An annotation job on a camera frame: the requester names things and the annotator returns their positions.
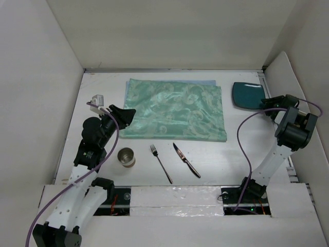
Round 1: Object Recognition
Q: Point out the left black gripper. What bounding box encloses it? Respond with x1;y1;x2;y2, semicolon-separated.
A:
98;105;135;148

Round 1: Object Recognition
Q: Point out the teal square plate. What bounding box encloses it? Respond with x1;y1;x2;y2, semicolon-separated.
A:
232;82;266;110

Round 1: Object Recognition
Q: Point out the metal cup with cork base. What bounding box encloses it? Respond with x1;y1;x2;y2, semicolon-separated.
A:
117;147;136;168

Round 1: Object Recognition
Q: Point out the green patterned cloth placemat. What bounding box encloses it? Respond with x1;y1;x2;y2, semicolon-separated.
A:
120;79;227;143

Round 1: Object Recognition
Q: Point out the dark metal fork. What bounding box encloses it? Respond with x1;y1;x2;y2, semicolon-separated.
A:
150;145;173;184

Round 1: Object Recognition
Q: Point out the dark metal knife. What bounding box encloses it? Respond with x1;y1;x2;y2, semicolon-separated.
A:
173;143;201;179

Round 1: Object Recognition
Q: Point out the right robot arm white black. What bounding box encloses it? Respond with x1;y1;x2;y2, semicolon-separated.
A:
237;95;323;203

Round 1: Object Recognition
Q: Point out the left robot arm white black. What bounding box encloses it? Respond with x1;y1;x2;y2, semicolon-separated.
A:
28;103;136;246

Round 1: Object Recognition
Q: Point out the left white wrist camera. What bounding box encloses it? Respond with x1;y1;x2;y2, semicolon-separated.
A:
89;94;104;115

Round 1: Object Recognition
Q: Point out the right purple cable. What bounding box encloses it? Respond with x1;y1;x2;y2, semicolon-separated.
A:
231;99;324;212

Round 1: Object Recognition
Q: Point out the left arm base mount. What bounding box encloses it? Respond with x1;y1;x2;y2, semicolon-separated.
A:
94;187;131;216

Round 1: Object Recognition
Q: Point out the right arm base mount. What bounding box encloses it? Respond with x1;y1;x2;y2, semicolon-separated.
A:
217;186;271;216

